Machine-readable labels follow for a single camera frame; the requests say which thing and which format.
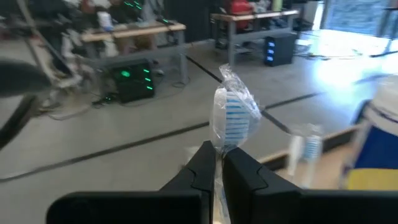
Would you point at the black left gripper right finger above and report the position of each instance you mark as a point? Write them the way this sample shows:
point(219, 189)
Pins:
point(245, 183)

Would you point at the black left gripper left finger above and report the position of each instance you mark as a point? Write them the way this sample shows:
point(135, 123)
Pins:
point(199, 180)

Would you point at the black computer with green lights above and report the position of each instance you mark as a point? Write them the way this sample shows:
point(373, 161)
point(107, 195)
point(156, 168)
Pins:
point(133, 84)

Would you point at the Lysol disinfecting wipes canister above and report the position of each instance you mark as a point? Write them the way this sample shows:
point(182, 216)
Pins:
point(379, 149)

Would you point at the black computer with blue lights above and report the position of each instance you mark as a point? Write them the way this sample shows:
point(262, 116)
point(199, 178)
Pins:
point(280, 49)

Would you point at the wooden top desk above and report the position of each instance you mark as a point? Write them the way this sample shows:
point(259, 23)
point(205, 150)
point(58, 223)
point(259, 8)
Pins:
point(133, 31)
point(255, 15)

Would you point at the red object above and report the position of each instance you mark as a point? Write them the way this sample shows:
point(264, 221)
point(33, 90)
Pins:
point(239, 6)

